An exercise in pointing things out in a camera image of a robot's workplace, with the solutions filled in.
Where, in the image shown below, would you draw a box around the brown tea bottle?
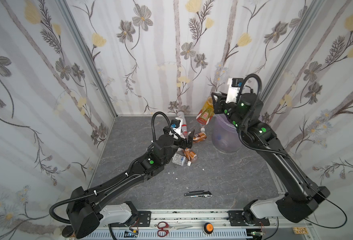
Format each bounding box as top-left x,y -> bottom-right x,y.
193,132 -> 207,143

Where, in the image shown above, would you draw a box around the grey label small bottle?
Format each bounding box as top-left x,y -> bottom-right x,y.
171,153 -> 192,166

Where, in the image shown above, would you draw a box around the orange black knob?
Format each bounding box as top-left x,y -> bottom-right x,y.
203,223 -> 214,235

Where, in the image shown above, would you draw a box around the red handled scissors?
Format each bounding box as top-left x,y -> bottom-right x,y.
156,222 -> 192,238

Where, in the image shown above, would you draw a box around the black utility knife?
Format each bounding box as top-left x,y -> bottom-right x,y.
184,190 -> 213,198

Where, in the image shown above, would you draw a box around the white red label bottle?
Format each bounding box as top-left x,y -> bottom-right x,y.
177,111 -> 189,137

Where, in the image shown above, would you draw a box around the brown coffee bottle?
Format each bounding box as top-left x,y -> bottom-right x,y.
183,148 -> 198,163

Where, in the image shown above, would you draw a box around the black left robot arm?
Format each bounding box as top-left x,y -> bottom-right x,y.
49,112 -> 195,239

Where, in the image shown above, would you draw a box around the small green circuit board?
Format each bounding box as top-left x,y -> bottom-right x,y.
123,230 -> 138,238

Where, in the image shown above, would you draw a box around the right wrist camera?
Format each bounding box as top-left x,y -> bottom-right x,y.
226,78 -> 245,103

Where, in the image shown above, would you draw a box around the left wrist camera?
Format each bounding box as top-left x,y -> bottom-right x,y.
170,117 -> 183,136

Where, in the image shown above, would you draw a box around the purple lined trash bin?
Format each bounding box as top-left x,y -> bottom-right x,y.
212,114 -> 242,153

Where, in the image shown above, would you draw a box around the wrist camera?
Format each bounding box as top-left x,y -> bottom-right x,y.
170,117 -> 183,136
226,78 -> 245,103

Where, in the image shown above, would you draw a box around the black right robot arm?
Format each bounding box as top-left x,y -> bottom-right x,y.
211,74 -> 330,225

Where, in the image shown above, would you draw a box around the black round lid jar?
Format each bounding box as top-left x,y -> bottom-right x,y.
61,226 -> 74,238

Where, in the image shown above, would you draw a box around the yellow label tea bottle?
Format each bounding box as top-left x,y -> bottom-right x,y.
196,97 -> 214,125

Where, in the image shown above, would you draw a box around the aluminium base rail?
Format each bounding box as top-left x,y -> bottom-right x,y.
85,210 -> 319,240

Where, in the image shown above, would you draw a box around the yellow label tag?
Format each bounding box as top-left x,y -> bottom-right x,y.
292,227 -> 309,235

